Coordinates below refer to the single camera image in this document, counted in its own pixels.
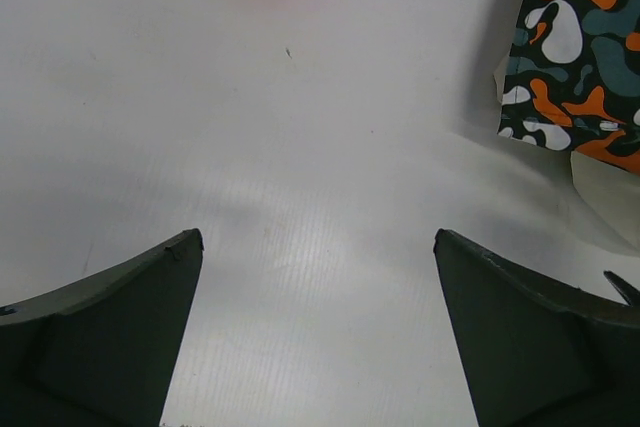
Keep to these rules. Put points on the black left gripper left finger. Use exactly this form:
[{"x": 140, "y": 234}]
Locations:
[{"x": 101, "y": 351}]

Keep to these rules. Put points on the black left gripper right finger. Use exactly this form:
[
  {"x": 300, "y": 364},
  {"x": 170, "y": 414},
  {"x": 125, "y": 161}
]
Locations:
[{"x": 536, "y": 351}]

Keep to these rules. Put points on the orange camouflage patterned cloth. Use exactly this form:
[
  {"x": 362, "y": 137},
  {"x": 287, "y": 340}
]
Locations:
[{"x": 572, "y": 79}]

